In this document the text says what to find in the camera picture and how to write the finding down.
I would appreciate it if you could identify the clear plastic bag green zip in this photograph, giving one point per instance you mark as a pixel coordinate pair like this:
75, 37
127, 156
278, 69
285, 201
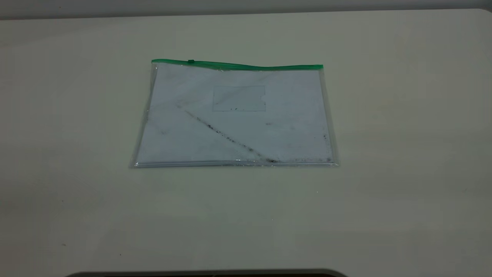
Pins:
238, 134

